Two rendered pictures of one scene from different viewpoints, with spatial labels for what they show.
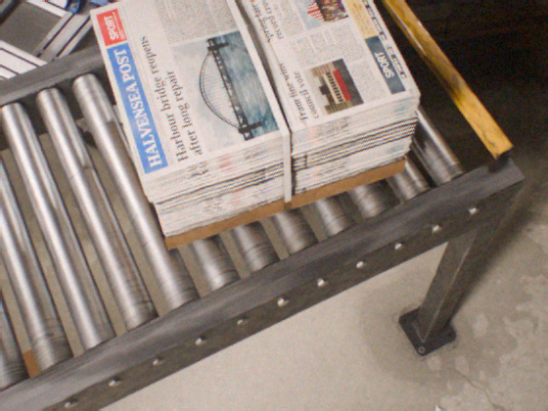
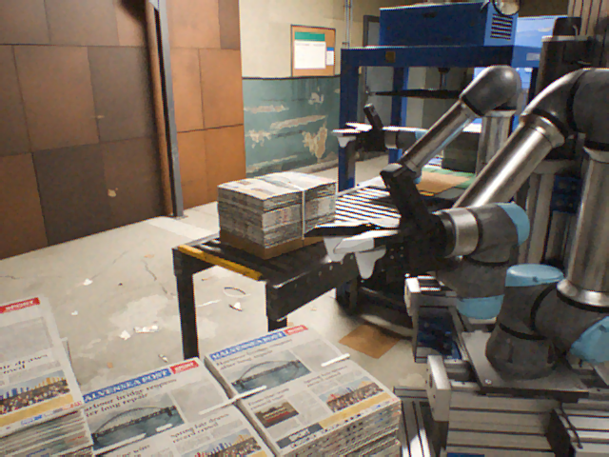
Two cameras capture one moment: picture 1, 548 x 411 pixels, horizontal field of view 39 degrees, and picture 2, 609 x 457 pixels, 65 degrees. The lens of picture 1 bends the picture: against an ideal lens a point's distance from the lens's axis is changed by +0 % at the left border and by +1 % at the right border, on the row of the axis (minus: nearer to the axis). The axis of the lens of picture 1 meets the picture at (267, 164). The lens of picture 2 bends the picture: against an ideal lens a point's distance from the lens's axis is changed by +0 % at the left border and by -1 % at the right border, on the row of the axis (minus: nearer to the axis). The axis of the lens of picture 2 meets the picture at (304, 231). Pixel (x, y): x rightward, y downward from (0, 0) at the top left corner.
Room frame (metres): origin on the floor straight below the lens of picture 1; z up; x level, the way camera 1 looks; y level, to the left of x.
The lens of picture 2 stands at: (2.28, -0.77, 1.47)
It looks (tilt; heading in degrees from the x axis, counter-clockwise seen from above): 19 degrees down; 152
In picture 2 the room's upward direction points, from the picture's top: straight up
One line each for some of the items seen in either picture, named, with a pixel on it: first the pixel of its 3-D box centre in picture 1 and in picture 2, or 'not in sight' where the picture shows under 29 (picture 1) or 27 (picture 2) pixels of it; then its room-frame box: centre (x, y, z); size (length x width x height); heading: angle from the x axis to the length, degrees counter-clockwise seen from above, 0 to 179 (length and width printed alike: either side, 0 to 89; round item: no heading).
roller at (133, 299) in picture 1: (93, 204); not in sight; (0.55, 0.28, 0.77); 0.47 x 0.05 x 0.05; 22
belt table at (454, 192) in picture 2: not in sight; (433, 188); (0.15, 1.28, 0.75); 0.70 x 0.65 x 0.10; 112
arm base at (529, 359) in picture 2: not in sight; (521, 340); (1.67, 0.14, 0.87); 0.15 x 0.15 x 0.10
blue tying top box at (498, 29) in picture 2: not in sight; (447, 28); (0.15, 1.28, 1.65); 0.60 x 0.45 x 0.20; 22
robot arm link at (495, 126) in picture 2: not in sight; (491, 152); (1.19, 0.52, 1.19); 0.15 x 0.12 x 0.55; 121
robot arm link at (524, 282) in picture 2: not in sight; (532, 295); (1.68, 0.13, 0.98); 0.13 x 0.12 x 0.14; 172
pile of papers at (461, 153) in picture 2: not in sight; (473, 147); (-0.06, 1.81, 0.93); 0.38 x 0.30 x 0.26; 112
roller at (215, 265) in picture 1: (170, 170); not in sight; (0.60, 0.16, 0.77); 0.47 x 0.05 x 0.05; 22
